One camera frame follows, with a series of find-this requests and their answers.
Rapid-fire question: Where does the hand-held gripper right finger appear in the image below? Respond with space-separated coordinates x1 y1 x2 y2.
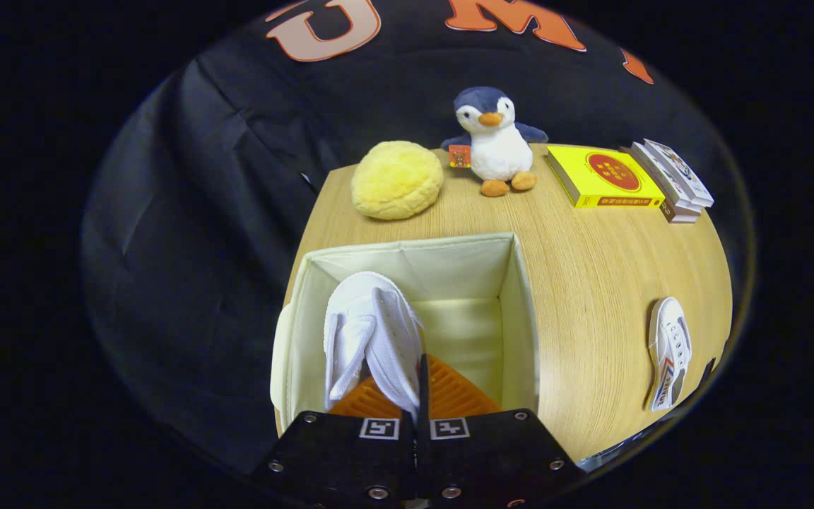
418 353 584 509

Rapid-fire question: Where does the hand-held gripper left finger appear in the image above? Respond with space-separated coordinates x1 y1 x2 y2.
252 375 422 509

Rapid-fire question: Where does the white canvas shoe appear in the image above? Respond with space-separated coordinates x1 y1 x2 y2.
322 271 425 425
644 297 692 412

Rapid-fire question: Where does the beige fabric storage box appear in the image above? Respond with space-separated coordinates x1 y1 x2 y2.
269 232 541 439

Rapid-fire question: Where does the yellow round plush cushion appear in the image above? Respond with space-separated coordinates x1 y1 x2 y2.
350 140 444 221

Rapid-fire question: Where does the blue white penguin plush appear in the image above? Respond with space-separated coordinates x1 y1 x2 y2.
440 86 549 198

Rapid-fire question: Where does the yellow book red circle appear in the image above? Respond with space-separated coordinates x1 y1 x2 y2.
545 145 666 209

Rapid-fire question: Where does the brown book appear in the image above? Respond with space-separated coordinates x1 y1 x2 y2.
619 145 701 224

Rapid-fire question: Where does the white illustrated book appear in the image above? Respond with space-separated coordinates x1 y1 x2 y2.
642 138 716 209
630 141 703 215

